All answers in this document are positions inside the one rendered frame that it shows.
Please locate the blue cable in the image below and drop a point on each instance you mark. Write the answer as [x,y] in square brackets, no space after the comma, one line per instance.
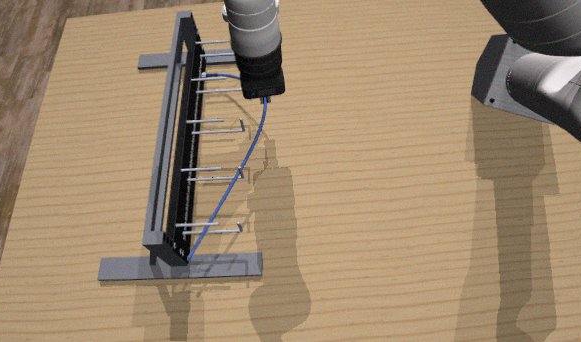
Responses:
[237,174]

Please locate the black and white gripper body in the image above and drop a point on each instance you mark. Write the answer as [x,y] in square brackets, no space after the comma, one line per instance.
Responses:
[258,56]

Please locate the black metal rack frame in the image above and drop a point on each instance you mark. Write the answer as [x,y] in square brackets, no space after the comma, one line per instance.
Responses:
[172,261]

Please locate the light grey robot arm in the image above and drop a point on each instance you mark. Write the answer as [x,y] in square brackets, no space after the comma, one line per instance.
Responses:
[551,28]

